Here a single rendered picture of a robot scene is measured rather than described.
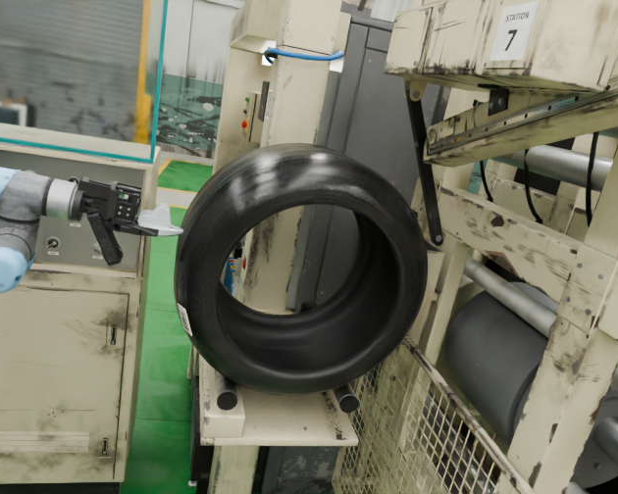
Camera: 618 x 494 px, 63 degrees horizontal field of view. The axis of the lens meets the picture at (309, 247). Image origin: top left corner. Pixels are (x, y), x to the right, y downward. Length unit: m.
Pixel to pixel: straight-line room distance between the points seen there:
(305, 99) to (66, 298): 0.97
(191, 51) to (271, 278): 8.77
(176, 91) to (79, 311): 8.40
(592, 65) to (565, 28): 0.07
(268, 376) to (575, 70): 0.79
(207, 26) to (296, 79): 8.73
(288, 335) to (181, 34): 8.87
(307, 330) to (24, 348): 0.94
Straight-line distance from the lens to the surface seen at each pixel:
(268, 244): 1.38
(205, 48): 10.00
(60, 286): 1.75
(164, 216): 1.06
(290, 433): 1.25
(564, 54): 0.85
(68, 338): 1.82
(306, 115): 1.33
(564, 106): 0.95
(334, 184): 0.98
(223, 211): 0.97
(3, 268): 0.97
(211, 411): 1.17
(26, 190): 1.07
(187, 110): 9.96
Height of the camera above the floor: 1.56
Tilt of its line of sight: 17 degrees down
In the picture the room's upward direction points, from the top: 11 degrees clockwise
